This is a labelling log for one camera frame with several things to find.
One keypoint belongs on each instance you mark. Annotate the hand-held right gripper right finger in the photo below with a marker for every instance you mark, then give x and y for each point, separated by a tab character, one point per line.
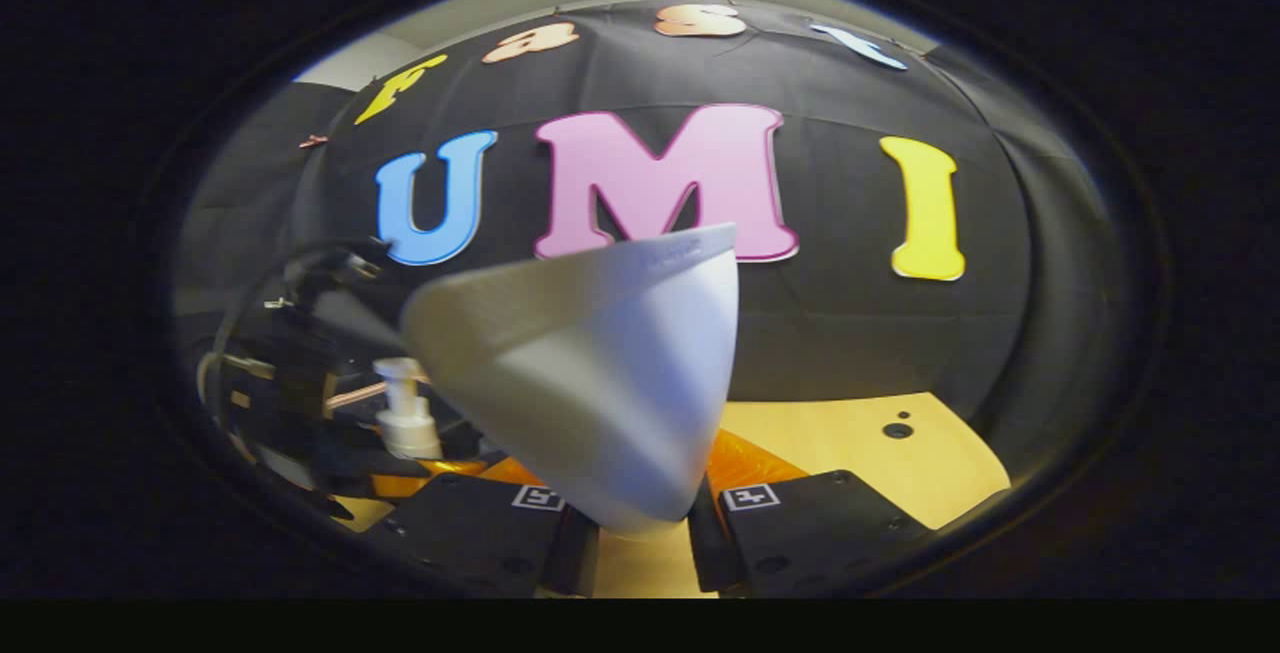
830	533

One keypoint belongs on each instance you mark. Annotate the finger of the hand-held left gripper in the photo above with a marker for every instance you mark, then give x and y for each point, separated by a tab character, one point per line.
410	485

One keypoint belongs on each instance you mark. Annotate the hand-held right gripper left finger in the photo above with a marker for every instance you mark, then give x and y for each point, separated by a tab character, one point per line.
480	533

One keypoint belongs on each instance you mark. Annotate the white pump bottle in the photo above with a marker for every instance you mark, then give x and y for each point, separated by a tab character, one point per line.
408	423

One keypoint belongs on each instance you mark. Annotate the white squeeze tube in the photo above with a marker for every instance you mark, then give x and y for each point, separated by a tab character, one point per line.
600	383

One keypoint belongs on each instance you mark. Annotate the black backdrop cloth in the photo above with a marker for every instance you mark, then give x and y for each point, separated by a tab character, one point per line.
830	333

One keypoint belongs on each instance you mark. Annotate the small orange clip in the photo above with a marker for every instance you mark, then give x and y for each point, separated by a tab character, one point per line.
312	141

